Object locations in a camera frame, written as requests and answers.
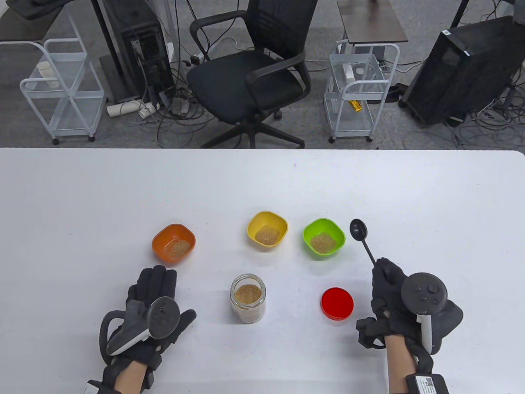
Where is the person's right hand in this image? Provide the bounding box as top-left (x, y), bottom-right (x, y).
top-left (356, 258), bottom-right (464, 355)

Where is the person's left hand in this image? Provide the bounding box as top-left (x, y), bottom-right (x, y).
top-left (107, 266), bottom-right (197, 368)

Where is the red jar lid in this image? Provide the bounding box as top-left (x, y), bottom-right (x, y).
top-left (321, 287), bottom-right (354, 321)

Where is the orange plastic dish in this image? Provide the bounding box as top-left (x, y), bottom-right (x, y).
top-left (151, 224), bottom-right (196, 263)

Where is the black spoon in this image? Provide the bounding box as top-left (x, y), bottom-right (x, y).
top-left (349, 219), bottom-right (378, 265)

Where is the green plastic dish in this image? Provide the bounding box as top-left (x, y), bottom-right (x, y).
top-left (303, 218), bottom-right (346, 260)

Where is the clear glass jar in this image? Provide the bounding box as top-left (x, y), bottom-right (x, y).
top-left (230, 274), bottom-right (267, 324)

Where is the yellow plastic dish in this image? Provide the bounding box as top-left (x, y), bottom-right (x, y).
top-left (247, 211), bottom-right (288, 252)

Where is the person's right forearm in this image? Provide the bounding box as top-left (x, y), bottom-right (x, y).
top-left (386, 334), bottom-right (435, 394)

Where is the grey motion controller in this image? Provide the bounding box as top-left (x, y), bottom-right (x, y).
top-left (100, 296), bottom-right (181, 357)
top-left (401, 273), bottom-right (448, 355)

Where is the black wrist sensor box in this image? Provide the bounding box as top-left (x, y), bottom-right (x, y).
top-left (84, 380), bottom-right (115, 394)
top-left (405, 373), bottom-right (450, 394)

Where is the white tube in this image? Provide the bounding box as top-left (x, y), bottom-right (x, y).
top-left (107, 101), bottom-right (160, 118)

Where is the black office chair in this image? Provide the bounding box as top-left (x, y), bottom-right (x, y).
top-left (186, 0), bottom-right (319, 149)

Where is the black computer tower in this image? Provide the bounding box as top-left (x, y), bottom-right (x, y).
top-left (399, 16), bottom-right (525, 127)
top-left (98, 0), bottom-right (175, 103)

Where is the grey desk leg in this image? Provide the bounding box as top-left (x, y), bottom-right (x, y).
top-left (91, 0), bottom-right (142, 103)

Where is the small brown table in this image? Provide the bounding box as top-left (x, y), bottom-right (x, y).
top-left (337, 0), bottom-right (409, 45)

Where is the dark desk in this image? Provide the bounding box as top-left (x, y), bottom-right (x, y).
top-left (0, 0), bottom-right (97, 43)

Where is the black bag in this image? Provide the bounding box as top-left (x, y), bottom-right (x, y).
top-left (8, 0), bottom-right (82, 19)

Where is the white wire utility cart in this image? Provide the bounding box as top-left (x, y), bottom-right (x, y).
top-left (19, 16), bottom-right (105, 145)
top-left (324, 40), bottom-right (400, 144)

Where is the tangle of black cables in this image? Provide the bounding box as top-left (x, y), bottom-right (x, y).
top-left (139, 57), bottom-right (222, 148)

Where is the tangle of grey cables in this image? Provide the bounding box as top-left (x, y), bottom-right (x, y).
top-left (402, 74), bottom-right (525, 150)

